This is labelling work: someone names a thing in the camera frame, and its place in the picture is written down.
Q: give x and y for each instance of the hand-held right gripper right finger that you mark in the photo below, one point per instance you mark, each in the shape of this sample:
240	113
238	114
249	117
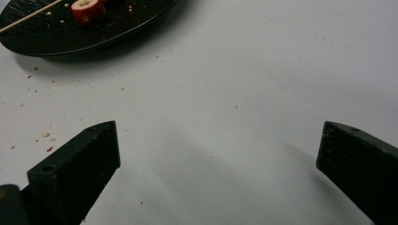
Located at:
359	165

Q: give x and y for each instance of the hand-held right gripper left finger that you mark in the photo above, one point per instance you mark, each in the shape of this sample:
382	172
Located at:
78	168

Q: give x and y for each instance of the black round plate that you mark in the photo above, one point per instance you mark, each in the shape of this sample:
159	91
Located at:
62	37

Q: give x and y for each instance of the red sausage piece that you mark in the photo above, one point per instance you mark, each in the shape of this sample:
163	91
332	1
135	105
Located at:
89	12

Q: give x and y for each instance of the thin wooden skewer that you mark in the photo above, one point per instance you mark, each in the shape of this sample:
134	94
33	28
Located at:
28	16

